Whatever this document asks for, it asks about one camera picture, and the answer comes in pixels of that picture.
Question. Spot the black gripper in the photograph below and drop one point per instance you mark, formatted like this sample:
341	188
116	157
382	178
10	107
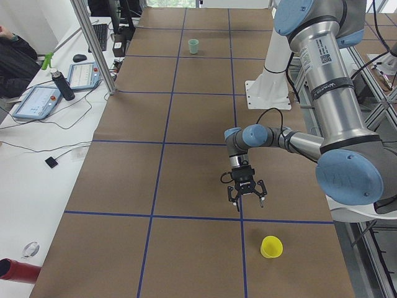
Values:
244	185

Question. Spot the yellow plastic cup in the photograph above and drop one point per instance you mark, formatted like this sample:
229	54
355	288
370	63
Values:
271	247

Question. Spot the green plastic cup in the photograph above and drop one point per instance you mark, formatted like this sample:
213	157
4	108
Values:
193	46

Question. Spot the black box with label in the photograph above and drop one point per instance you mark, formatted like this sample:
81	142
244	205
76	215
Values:
119	45

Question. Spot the small black square device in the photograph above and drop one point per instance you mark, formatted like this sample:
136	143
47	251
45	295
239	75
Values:
51	162

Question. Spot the far blue teach pendant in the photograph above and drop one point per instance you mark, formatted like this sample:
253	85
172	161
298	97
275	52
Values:
82	76

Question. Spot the blue teach pendant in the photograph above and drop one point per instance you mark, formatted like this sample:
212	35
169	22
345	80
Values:
82	76
38	103

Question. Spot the black water bottle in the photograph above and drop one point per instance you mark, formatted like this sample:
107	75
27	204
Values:
62	84

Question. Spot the black computer mouse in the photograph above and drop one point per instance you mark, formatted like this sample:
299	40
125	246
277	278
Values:
79	57

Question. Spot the black keyboard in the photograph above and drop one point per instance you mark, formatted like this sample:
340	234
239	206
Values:
101	32

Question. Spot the clear tape roll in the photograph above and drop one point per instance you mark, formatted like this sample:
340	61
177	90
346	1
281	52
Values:
30	250

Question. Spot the near blue teach pendant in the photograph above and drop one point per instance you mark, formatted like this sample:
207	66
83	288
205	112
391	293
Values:
38	103

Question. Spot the green spray bottle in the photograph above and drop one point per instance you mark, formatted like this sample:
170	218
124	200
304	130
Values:
47	61

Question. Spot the red cylinder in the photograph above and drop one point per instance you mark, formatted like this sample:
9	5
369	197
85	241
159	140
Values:
12	270

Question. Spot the seated person in black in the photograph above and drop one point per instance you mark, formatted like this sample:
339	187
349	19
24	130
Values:
18	64

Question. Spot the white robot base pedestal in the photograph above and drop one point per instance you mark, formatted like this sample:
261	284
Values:
270	89

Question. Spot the aluminium frame post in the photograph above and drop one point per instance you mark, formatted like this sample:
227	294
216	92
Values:
93	43

